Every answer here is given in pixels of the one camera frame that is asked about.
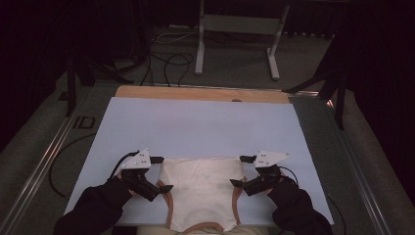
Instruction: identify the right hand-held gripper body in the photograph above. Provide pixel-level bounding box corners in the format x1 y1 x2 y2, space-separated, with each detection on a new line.
242 150 292 198

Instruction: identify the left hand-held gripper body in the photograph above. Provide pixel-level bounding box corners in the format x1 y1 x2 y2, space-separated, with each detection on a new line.
119 148 161 203

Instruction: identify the cream baby bodysuit brown trim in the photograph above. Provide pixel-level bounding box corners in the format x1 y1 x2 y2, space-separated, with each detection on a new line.
157 157 249 235

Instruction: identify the person's right hand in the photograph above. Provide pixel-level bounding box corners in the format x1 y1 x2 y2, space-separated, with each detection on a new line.
265 171 290 198

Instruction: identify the person's left hand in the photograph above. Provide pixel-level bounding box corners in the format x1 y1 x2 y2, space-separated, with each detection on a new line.
115 169 137 198

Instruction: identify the light blue table mat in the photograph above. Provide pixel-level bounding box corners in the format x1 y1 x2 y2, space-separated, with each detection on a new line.
64 96 335 227

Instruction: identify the black tripod stand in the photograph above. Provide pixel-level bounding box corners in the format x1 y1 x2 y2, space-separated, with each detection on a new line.
282 32 349 131
64 53 135 118

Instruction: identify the right hand-held gripper cable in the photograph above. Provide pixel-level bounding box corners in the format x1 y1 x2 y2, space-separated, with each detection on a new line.
278 165 300 188

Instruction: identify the hand-held gripper cable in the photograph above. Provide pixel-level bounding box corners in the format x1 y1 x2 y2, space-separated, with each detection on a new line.
109 150 141 181
278 165 300 188

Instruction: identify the left hand-held gripper cable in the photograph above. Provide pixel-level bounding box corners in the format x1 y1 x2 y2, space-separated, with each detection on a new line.
109 150 141 181

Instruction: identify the thin black floor cable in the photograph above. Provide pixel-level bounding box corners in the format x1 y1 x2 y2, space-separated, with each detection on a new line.
48 132 98 201

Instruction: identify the silver metal floor rail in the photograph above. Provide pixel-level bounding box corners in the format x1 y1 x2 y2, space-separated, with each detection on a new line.
287 91 394 235
0 87 93 235

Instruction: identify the black looped floor cable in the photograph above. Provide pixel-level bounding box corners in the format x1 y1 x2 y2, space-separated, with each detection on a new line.
139 51 196 88

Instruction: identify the white floor cable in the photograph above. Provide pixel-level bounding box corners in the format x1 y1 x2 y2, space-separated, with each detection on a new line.
150 28 200 45

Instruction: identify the white metal stand frame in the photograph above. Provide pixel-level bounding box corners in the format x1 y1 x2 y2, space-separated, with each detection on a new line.
194 0 291 81

